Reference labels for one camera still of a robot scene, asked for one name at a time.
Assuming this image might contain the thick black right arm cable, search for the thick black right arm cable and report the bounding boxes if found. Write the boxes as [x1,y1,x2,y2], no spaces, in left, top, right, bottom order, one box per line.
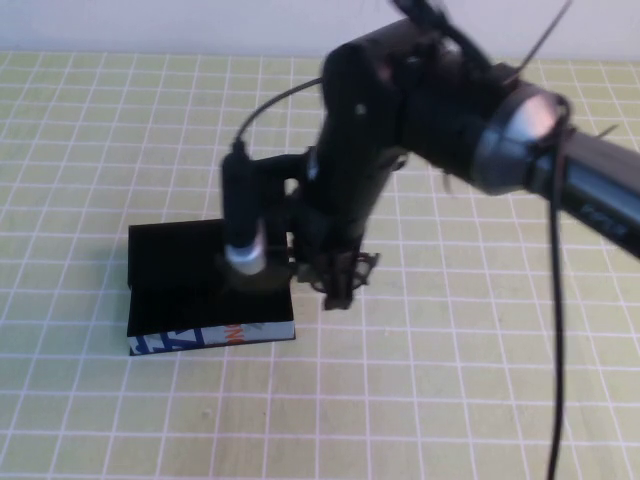
[543,99,577,480]

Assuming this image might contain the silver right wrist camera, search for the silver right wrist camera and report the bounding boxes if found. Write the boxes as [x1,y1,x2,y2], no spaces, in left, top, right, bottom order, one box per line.
[221,149,267,276]

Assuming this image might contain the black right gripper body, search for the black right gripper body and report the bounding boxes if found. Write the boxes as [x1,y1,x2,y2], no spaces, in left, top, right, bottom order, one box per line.
[287,148,402,257]

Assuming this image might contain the thin black camera cable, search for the thin black camera cable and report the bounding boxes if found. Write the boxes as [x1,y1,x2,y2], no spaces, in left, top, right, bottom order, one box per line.
[232,77,324,156]

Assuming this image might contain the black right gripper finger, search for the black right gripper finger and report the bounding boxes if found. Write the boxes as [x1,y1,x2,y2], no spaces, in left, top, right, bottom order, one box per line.
[322,249,365,312]
[293,247,331,292]

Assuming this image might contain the black glasses case printed sides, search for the black glasses case printed sides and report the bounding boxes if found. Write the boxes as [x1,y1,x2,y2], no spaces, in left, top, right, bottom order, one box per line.
[127,218,299,357]

